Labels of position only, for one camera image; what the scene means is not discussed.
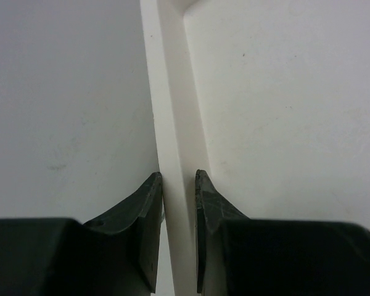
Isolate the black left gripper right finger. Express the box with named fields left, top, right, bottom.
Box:
left=195, top=170, right=370, bottom=295

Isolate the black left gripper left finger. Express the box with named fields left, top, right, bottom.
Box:
left=0, top=172, right=163, bottom=295

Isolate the white drawer cabinet box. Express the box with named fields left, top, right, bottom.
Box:
left=141, top=1, right=370, bottom=295

